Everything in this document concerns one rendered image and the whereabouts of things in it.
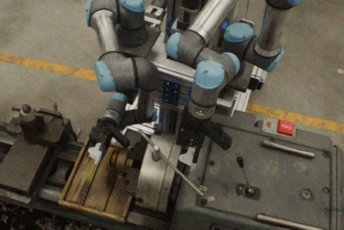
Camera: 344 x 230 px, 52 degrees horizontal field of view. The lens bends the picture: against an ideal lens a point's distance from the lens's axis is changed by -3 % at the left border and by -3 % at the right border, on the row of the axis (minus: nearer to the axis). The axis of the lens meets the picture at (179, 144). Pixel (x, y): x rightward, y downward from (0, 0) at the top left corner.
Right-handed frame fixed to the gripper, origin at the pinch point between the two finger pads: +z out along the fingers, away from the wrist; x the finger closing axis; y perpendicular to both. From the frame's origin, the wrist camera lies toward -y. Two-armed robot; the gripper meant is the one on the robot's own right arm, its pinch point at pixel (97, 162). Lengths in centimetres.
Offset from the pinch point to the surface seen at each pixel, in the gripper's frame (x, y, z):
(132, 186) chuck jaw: 3.3, -17.0, 8.0
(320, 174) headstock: 18, -84, -9
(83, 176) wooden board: -19.1, 9.6, -1.0
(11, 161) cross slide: -10.6, 39.3, 5.0
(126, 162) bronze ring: 3.0, -11.7, -1.6
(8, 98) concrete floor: -107, 123, -91
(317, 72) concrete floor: -108, -132, -205
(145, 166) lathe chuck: 14.4, -21.1, 4.0
